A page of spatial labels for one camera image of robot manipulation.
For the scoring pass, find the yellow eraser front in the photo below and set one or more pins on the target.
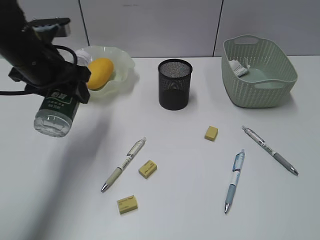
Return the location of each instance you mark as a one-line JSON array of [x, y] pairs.
[[127, 204]]

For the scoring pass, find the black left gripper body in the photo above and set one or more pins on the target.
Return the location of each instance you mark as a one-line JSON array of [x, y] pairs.
[[73, 81]]

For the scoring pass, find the yellow eraser middle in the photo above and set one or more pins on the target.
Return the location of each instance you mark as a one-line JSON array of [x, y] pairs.
[[147, 169]]

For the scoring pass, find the frosted green glass plate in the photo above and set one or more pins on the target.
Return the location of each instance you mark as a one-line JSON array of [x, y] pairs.
[[123, 66]]

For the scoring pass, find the grey grip black-clip pen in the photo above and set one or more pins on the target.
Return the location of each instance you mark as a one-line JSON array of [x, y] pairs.
[[253, 135]]

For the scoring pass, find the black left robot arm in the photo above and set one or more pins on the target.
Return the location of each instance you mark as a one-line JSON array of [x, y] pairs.
[[35, 60]]

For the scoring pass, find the yellow eraser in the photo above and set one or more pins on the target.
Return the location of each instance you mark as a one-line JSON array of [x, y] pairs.
[[127, 204], [147, 169], [211, 133]]

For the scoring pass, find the black mesh pen holder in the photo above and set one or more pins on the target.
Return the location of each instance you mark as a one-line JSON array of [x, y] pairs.
[[174, 80]]

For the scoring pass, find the beige grip white pen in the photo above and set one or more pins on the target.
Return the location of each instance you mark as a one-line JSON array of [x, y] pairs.
[[128, 158]]

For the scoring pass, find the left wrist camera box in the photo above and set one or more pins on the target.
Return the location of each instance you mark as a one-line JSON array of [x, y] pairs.
[[58, 27]]

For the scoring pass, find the waste paper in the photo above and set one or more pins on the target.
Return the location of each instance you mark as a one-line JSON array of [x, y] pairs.
[[238, 69]]

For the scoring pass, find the yellow eraser right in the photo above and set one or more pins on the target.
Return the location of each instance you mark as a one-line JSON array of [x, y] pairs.
[[211, 133]]

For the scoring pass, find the yellow mango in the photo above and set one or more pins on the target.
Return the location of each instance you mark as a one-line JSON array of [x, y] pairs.
[[101, 70]]

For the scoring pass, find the clear bottle green label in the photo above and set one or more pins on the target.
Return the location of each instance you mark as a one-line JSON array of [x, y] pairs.
[[59, 107]]

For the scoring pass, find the blue grip clear pen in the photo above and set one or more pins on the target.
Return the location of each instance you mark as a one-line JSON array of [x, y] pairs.
[[236, 172]]

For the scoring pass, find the pale green woven basket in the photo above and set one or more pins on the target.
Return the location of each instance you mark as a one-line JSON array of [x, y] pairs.
[[271, 74]]

